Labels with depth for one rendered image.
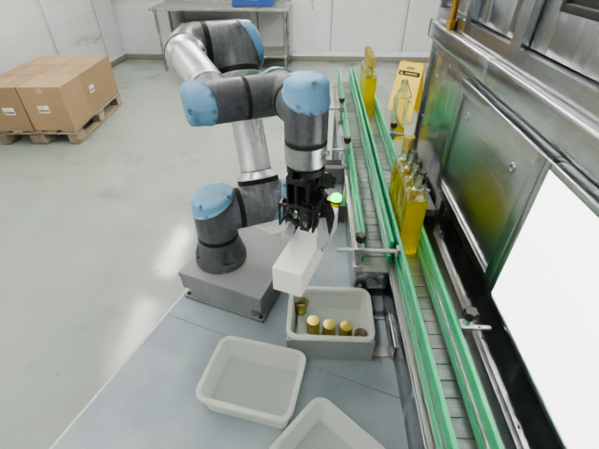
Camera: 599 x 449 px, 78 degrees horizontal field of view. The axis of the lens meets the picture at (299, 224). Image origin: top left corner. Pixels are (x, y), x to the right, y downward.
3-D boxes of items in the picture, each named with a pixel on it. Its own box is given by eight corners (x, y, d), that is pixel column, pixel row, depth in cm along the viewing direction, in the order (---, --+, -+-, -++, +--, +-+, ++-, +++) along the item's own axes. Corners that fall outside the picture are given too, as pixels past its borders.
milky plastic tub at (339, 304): (373, 361, 95) (376, 340, 89) (285, 357, 96) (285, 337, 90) (365, 307, 109) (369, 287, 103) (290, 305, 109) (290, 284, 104)
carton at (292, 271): (273, 289, 75) (272, 267, 71) (313, 223, 93) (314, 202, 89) (300, 297, 73) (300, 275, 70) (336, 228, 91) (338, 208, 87)
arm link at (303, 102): (316, 66, 62) (340, 79, 56) (315, 127, 68) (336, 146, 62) (273, 71, 59) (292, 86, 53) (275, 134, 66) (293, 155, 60)
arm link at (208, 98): (150, 20, 91) (181, 77, 56) (194, 17, 94) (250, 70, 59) (160, 68, 98) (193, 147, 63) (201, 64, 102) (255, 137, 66)
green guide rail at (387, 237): (389, 262, 105) (394, 240, 100) (386, 262, 105) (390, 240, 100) (349, 80, 244) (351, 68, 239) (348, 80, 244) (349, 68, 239)
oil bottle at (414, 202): (415, 254, 108) (430, 193, 95) (396, 254, 109) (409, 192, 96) (411, 242, 113) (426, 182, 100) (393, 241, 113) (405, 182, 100)
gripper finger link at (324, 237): (315, 265, 76) (303, 228, 71) (324, 248, 80) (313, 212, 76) (328, 265, 75) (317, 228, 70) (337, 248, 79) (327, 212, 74)
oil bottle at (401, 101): (403, 139, 172) (413, 81, 156) (390, 139, 172) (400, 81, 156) (399, 134, 176) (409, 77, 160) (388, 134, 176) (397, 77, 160)
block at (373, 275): (386, 290, 106) (389, 273, 101) (353, 289, 106) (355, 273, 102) (384, 281, 108) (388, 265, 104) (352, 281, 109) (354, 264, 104)
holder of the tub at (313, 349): (392, 362, 95) (397, 344, 90) (286, 357, 96) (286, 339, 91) (383, 309, 109) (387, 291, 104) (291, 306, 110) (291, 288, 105)
